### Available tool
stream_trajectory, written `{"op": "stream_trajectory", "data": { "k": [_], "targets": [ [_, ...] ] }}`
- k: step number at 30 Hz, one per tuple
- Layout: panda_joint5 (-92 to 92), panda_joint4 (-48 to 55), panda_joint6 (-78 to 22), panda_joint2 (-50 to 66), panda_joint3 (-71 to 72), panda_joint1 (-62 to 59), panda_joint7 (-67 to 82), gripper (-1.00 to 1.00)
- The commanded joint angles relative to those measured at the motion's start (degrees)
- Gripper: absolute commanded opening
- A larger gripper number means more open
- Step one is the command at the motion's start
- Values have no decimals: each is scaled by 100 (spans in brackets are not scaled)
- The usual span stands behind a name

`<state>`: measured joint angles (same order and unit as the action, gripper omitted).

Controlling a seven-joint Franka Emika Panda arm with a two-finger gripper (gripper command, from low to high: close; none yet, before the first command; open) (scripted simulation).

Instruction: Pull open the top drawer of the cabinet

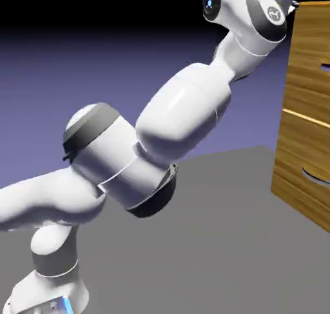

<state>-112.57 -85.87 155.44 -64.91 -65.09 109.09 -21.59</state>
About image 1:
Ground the wood drawer front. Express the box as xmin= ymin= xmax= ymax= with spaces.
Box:
xmin=282 ymin=1 xmax=330 ymax=128
xmin=270 ymin=109 xmax=330 ymax=234

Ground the light wood cabinet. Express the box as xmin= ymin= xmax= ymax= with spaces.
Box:
xmin=270 ymin=1 xmax=330 ymax=234

